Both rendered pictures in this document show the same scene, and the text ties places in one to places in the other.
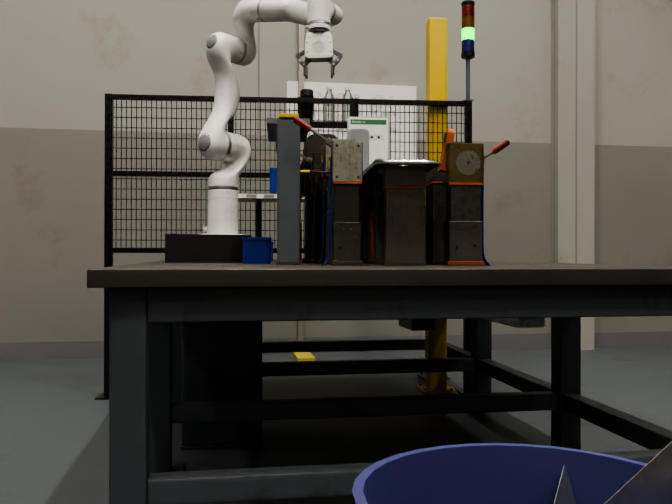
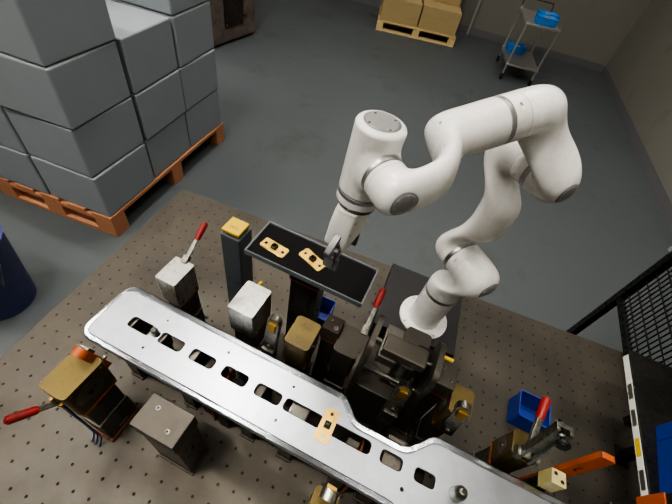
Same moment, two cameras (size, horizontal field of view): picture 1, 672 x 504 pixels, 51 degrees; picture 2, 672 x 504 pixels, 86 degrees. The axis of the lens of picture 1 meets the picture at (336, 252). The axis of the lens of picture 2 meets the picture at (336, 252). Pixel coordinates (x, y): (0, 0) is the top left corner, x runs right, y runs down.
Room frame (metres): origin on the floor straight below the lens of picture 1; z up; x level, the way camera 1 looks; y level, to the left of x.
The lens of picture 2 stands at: (2.70, -0.44, 1.97)
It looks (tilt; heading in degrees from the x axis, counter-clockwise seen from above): 48 degrees down; 109
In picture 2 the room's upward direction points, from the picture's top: 13 degrees clockwise
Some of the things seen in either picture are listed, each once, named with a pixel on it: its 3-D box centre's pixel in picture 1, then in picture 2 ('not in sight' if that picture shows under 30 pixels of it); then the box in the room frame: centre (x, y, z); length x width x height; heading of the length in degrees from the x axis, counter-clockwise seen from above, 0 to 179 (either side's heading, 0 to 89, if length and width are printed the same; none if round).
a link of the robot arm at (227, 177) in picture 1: (229, 162); (462, 279); (2.84, 0.43, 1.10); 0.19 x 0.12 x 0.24; 143
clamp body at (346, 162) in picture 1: (341, 205); (187, 300); (2.08, -0.02, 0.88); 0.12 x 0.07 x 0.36; 95
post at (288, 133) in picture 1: (288, 193); (239, 273); (2.17, 0.15, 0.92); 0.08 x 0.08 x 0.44; 5
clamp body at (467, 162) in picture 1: (467, 206); (93, 404); (2.11, -0.39, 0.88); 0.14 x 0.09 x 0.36; 95
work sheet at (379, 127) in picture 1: (368, 146); not in sight; (3.71, -0.17, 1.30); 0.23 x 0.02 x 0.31; 95
